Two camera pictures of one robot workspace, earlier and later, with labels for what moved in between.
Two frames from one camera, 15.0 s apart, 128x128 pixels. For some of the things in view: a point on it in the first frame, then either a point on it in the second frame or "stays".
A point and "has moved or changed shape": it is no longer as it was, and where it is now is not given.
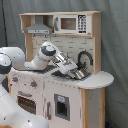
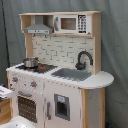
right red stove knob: (33, 84) stays
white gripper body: (64, 63) to (6, 92)
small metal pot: (81, 73) has moved or changed shape
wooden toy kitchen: (58, 98) stays
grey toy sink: (63, 75) stays
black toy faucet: (81, 65) stays
